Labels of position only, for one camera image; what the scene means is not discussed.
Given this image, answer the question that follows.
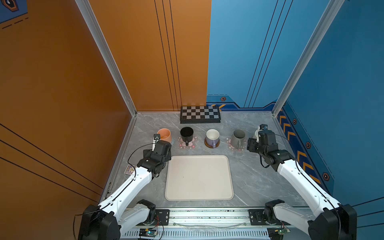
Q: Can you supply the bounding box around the grey mug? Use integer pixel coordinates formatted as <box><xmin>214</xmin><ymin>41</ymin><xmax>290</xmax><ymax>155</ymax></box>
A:
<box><xmin>231</xmin><ymin>130</ymin><xmax>246</xmax><ymax>150</ymax></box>

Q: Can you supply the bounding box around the orange pink mug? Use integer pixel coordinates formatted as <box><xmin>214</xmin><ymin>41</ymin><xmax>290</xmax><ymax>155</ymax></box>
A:
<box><xmin>157</xmin><ymin>128</ymin><xmax>172</xmax><ymax>143</ymax></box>

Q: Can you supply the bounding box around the pink flower coaster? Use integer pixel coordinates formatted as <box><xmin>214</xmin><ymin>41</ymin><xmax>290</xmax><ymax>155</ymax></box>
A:
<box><xmin>177</xmin><ymin>136</ymin><xmax>199</xmax><ymax>150</ymax></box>
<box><xmin>226</xmin><ymin>137</ymin><xmax>246</xmax><ymax>152</ymax></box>

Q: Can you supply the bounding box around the black mug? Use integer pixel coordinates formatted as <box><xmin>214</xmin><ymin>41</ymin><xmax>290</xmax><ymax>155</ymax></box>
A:
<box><xmin>180</xmin><ymin>127</ymin><xmax>194</xmax><ymax>146</ymax></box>

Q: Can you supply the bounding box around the white lavender mug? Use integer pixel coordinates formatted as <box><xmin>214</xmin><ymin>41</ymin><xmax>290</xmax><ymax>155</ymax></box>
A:
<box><xmin>206</xmin><ymin>129</ymin><xmax>220</xmax><ymax>145</ymax></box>

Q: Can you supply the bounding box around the brown wooden round coaster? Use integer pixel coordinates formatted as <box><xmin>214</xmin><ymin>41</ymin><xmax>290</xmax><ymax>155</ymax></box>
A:
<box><xmin>204</xmin><ymin>138</ymin><xmax>221</xmax><ymax>149</ymax></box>

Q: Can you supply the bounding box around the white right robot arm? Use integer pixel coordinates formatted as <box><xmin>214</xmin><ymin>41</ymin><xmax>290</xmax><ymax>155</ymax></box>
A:
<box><xmin>247</xmin><ymin>138</ymin><xmax>357</xmax><ymax>240</ymax></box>

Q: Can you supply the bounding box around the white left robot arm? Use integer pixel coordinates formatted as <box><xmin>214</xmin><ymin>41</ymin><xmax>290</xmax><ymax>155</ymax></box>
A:
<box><xmin>74</xmin><ymin>150</ymin><xmax>172</xmax><ymax>240</ymax></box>

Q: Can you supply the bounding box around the purple playing card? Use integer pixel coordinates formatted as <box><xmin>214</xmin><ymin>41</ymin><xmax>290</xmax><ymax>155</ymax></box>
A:
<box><xmin>124</xmin><ymin>165</ymin><xmax>135</xmax><ymax>176</ymax></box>

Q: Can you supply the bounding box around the beige serving tray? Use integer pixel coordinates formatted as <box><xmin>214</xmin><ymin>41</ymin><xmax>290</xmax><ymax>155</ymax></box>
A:
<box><xmin>165</xmin><ymin>155</ymin><xmax>234</xmax><ymax>201</ymax></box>

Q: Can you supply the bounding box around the black white chessboard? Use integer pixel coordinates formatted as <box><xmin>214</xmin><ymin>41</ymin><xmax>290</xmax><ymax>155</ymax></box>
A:
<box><xmin>180</xmin><ymin>106</ymin><xmax>221</xmax><ymax>124</ymax></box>

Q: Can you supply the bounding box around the green circuit board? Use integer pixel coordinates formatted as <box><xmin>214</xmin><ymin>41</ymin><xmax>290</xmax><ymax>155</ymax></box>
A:
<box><xmin>139</xmin><ymin>229</ymin><xmax>158</xmax><ymax>239</ymax></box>

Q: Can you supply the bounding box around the small right circuit board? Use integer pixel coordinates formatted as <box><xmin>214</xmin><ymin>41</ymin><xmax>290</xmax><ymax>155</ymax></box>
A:
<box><xmin>267</xmin><ymin>228</ymin><xmax>291</xmax><ymax>240</ymax></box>

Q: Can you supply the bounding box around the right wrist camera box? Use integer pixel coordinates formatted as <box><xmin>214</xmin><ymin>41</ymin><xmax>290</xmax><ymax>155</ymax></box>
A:
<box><xmin>258</xmin><ymin>124</ymin><xmax>277</xmax><ymax>146</ymax></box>

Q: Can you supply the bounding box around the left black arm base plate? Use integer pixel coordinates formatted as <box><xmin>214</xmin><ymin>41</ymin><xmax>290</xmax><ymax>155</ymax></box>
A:
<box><xmin>139</xmin><ymin>209</ymin><xmax>170</xmax><ymax>227</ymax></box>

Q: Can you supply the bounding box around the aluminium front rail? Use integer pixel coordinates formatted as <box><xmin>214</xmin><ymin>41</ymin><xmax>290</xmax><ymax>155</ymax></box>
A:
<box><xmin>78</xmin><ymin>206</ymin><xmax>344</xmax><ymax>240</ymax></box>

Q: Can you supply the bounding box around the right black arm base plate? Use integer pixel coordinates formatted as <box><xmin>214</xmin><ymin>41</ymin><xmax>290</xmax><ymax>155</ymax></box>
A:
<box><xmin>248</xmin><ymin>209</ymin><xmax>268</xmax><ymax>226</ymax></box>

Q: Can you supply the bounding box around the aluminium right corner post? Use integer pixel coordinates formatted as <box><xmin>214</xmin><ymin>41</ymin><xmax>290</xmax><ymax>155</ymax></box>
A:
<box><xmin>272</xmin><ymin>0</ymin><xmax>345</xmax><ymax>117</ymax></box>

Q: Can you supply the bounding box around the aluminium corner post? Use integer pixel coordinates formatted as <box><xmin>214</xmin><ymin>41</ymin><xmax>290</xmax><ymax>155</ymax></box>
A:
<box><xmin>75</xmin><ymin>0</ymin><xmax>137</xmax><ymax>117</ymax></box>
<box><xmin>272</xmin><ymin>0</ymin><xmax>345</xmax><ymax>117</ymax></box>

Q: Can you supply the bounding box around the aluminium left corner post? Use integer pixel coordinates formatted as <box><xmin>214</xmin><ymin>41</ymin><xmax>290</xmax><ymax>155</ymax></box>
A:
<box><xmin>75</xmin><ymin>0</ymin><xmax>137</xmax><ymax>117</ymax></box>

